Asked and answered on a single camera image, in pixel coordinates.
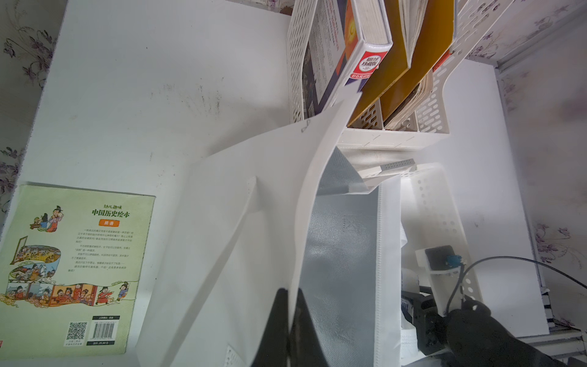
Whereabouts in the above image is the white plastic file organizer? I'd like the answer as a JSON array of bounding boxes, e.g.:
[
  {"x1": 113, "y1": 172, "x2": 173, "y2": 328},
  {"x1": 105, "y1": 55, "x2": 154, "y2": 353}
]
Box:
[{"x1": 287, "y1": 1, "x2": 509, "y2": 151}]

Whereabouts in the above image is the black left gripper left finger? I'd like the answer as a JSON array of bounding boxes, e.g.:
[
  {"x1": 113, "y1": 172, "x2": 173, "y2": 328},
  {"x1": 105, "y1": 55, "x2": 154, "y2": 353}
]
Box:
[{"x1": 251, "y1": 288, "x2": 289, "y2": 367}]

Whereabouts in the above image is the white perforated plastic tray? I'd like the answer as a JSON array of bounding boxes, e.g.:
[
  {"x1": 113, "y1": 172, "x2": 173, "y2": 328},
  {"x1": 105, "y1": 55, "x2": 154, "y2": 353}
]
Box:
[{"x1": 357, "y1": 158, "x2": 485, "y2": 363}]

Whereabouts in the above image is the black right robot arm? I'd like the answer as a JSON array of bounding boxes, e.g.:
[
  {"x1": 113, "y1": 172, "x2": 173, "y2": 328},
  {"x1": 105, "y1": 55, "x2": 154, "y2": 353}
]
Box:
[{"x1": 401, "y1": 291, "x2": 565, "y2": 366}]

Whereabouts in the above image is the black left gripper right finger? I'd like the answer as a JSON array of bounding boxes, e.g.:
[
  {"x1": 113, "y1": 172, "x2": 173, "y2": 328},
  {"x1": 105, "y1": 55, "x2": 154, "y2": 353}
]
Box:
[{"x1": 290, "y1": 289, "x2": 329, "y2": 367}]

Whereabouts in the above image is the green history picture book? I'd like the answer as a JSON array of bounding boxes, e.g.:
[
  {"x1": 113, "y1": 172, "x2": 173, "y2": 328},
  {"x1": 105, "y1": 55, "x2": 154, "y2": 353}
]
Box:
[{"x1": 1, "y1": 185, "x2": 155, "y2": 360}]

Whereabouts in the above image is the white insulated delivery bag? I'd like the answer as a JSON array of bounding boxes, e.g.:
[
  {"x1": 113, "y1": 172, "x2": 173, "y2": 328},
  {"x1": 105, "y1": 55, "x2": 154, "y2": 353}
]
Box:
[{"x1": 136, "y1": 93, "x2": 401, "y2": 366}]

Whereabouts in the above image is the science encyclopedia book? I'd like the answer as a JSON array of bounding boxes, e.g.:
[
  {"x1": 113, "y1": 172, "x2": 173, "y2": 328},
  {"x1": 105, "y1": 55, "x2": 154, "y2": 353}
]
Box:
[{"x1": 301, "y1": 0, "x2": 393, "y2": 119}]

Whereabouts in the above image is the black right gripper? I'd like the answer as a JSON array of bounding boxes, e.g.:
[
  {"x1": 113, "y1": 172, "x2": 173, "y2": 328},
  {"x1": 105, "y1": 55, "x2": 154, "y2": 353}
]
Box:
[{"x1": 401, "y1": 286, "x2": 446, "y2": 356}]

